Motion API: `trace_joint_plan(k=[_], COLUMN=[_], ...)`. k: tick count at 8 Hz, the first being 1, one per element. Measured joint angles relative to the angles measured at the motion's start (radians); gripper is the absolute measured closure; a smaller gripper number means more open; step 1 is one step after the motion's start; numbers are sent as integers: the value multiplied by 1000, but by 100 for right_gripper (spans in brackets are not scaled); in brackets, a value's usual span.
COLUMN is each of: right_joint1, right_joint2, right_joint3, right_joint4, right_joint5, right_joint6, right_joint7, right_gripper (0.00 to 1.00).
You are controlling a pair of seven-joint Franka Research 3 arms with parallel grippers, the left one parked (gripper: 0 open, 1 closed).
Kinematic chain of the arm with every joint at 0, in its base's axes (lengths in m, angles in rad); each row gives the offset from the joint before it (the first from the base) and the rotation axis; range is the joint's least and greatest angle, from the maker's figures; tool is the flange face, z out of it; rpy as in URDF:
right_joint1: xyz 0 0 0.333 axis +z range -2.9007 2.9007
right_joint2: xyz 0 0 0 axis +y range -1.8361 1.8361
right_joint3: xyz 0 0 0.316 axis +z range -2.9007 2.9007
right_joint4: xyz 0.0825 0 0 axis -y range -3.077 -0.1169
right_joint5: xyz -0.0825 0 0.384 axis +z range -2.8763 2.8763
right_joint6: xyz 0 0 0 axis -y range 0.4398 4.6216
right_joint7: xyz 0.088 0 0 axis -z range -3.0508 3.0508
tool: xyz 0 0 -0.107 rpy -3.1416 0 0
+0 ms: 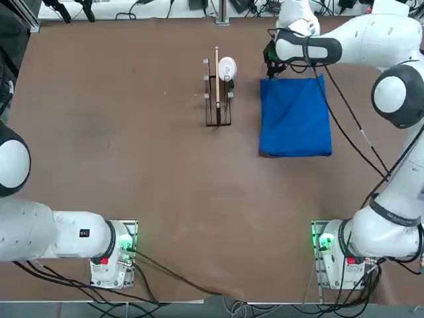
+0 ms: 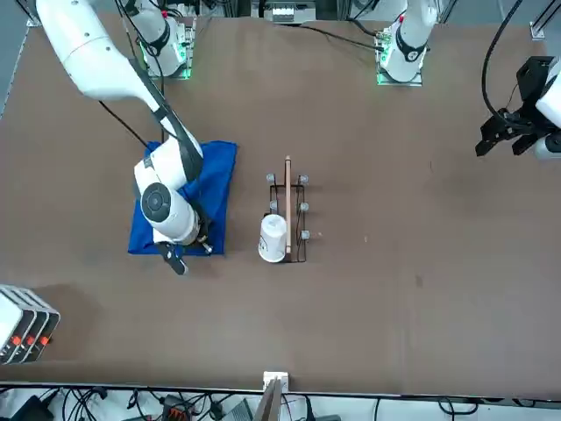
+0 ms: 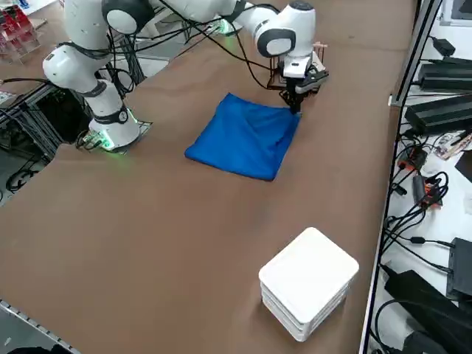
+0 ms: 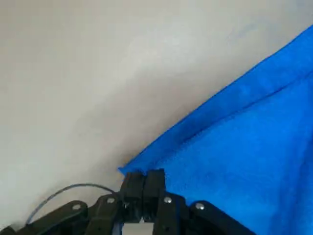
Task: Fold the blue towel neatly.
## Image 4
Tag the blue towel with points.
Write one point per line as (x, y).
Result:
(244, 147)

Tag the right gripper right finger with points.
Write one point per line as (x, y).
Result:
(154, 186)

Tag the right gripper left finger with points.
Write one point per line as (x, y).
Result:
(133, 188)

